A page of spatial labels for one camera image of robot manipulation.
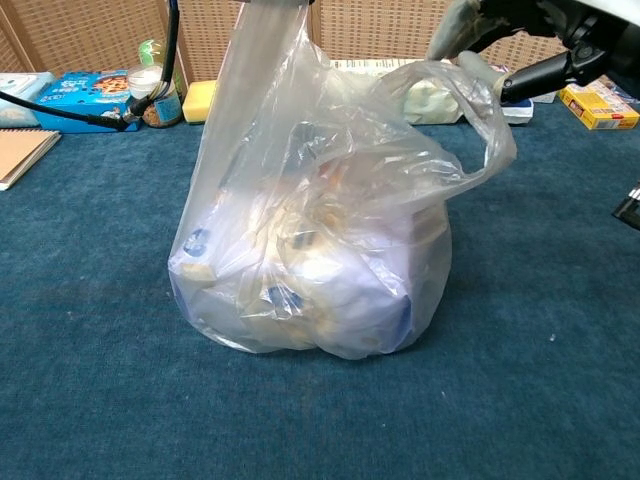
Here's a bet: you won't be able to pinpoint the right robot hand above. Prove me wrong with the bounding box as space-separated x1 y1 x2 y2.
427 0 640 104

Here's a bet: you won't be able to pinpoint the clear plastic shopping bag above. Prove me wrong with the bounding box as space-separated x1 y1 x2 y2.
167 0 518 361

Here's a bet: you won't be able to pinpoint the clear water bottle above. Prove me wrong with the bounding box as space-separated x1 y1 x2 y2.
612 79 640 104

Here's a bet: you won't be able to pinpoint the yellow box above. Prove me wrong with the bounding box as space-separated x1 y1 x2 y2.
557 82 640 131

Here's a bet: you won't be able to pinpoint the dark sanitary pad pack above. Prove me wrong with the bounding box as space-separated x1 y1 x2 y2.
499 97 535 125

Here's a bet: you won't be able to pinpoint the yellow sponge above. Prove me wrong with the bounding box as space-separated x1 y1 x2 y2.
182 79 220 124

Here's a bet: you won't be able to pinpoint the green bottle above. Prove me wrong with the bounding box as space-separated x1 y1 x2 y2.
138 39 187 99

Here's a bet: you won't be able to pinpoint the glass jar white lid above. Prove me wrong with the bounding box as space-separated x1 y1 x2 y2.
127 64 184 129

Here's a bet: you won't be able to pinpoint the long white paper pack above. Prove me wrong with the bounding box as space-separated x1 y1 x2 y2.
328 58 464 126

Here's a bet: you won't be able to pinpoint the wicker folding screen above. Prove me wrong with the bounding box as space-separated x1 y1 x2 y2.
0 0 640 99

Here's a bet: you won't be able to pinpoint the orange red snack packet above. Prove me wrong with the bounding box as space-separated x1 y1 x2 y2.
319 162 351 189

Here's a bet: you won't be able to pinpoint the blue cookie box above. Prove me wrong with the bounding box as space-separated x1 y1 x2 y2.
32 69 142 134

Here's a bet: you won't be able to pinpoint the light blue wet wipes pack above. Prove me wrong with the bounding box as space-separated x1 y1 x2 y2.
0 72 55 129

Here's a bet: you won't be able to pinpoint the brown spiral notebook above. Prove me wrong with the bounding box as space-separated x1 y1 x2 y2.
0 128 63 192

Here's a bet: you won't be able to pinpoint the white blue tissue pack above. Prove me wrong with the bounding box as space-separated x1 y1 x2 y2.
169 209 414 360

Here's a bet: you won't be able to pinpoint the blue carpet table cover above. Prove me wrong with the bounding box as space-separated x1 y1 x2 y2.
0 92 640 480

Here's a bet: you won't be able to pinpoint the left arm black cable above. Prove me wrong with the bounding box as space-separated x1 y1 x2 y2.
0 0 182 133

